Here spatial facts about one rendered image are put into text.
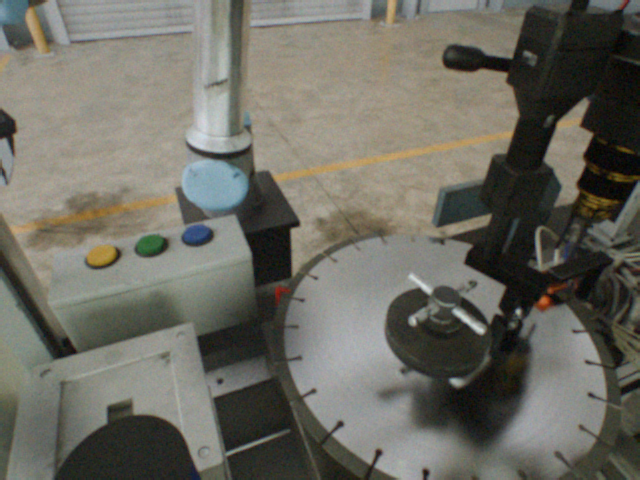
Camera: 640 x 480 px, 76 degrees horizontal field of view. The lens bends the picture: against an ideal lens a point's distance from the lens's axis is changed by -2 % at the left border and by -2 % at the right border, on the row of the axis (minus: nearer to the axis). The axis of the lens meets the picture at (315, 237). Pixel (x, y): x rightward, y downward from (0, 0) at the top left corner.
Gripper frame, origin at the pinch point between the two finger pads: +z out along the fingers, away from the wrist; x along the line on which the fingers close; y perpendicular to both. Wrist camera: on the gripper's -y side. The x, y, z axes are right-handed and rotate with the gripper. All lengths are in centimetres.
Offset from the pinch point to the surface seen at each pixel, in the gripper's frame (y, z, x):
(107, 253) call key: -33.1, 0.2, 4.5
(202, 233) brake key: -42.1, 0.3, -6.1
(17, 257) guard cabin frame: -28.0, -3.5, 13.3
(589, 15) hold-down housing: -83, -34, -8
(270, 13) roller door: 278, 75, -495
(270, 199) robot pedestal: -32, 16, -39
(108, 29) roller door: 410, 80, -332
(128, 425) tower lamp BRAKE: -72, -25, 26
